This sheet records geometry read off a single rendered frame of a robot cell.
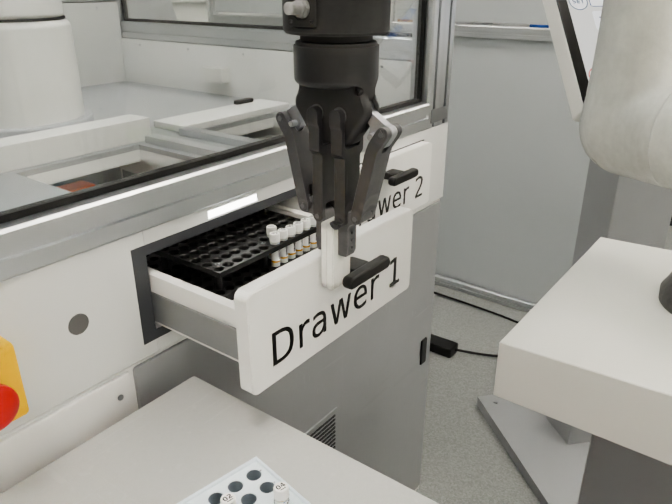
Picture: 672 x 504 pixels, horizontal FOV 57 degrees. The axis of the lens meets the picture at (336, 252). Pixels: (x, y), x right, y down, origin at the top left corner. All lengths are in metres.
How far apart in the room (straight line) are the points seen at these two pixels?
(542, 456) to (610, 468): 0.93
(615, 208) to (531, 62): 0.90
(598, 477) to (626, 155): 0.40
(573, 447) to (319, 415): 0.95
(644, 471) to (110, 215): 0.67
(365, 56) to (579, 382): 0.38
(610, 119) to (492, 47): 1.55
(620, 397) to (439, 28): 0.68
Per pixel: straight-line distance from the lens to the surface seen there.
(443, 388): 2.03
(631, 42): 0.81
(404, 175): 0.95
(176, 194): 0.68
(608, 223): 1.53
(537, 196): 2.36
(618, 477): 0.88
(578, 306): 0.78
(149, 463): 0.65
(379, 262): 0.65
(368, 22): 0.53
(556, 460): 1.79
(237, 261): 0.70
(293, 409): 0.98
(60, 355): 0.66
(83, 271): 0.64
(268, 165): 0.77
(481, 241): 2.51
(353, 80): 0.53
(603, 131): 0.82
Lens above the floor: 1.18
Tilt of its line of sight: 24 degrees down
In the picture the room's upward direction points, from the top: straight up
